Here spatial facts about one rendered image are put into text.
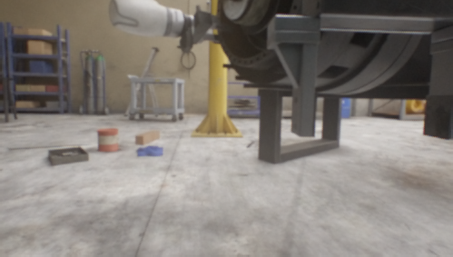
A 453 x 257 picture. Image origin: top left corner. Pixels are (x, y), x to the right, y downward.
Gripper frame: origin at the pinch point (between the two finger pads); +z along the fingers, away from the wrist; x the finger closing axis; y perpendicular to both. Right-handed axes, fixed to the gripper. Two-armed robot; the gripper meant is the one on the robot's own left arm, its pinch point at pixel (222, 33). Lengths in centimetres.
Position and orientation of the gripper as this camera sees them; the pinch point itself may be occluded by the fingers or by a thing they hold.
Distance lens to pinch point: 92.4
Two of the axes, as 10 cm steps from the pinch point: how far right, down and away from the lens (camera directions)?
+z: 8.3, -0.3, 5.6
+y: -1.7, -9.6, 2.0
